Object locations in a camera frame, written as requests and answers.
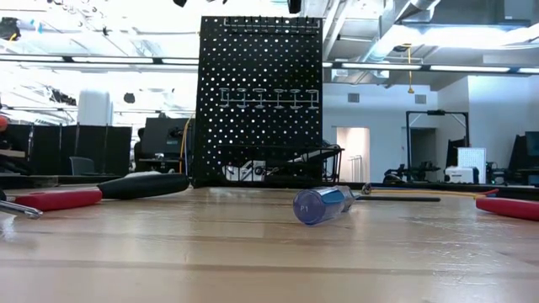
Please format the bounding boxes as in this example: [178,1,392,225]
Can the silver multi-hook rack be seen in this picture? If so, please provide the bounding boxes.
[221,16,322,35]

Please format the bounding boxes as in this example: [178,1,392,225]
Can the black stand frame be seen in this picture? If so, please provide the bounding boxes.
[405,109,471,172]

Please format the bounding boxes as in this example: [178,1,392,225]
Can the dark monitor workstation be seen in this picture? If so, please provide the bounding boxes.
[508,130,539,186]

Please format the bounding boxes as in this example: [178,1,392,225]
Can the yellow hanging ceiling cord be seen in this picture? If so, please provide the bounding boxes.
[402,43,416,95]

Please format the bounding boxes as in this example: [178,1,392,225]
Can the black metal pegboard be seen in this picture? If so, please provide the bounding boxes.
[192,15,324,189]

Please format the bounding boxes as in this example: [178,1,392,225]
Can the background robot equipment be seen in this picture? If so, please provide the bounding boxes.
[382,161,442,185]

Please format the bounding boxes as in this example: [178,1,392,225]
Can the grey chair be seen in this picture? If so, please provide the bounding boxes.
[68,156,96,177]

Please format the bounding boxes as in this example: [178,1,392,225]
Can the black partition panels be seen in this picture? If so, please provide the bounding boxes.
[8,123,133,177]

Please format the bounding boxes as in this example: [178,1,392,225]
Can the black table rail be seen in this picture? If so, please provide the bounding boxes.
[0,173,539,199]

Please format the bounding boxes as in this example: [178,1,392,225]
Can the white box device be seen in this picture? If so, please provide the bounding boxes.
[444,166,480,185]

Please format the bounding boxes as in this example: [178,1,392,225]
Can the silver pliers black handles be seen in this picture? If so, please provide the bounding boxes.
[96,172,191,200]

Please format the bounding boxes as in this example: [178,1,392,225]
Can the white perforated board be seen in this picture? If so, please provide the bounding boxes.
[456,146,488,169]

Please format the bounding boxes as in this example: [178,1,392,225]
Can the white cylinder tank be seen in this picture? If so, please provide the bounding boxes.
[77,88,115,127]

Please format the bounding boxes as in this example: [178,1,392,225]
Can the ceiling light strip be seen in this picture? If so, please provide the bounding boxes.
[71,56,155,65]
[428,64,511,73]
[162,57,199,66]
[339,61,423,72]

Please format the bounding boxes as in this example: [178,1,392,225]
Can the black monitor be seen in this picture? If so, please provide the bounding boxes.
[141,117,194,160]

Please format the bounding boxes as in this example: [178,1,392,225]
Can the clear blue Husky screwdriver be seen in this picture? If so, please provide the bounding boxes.
[292,185,361,226]

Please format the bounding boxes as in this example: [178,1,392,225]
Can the person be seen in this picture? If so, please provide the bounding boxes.
[132,126,148,173]

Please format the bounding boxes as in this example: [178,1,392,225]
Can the black wire basket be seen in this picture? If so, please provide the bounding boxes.
[216,144,345,185]

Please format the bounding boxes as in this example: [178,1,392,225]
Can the silver ring tool holder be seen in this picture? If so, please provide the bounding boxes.
[217,87,321,111]

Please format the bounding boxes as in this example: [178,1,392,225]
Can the grey ventilation duct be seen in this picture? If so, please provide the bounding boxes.
[361,23,539,64]

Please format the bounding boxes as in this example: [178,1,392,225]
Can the metal tool tip left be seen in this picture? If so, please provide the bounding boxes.
[0,189,44,221]

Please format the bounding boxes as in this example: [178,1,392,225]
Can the yellow background cord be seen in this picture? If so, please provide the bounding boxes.
[179,117,191,174]

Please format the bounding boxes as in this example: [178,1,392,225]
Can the red-handled tool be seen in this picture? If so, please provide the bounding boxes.
[13,188,104,213]
[474,196,539,223]

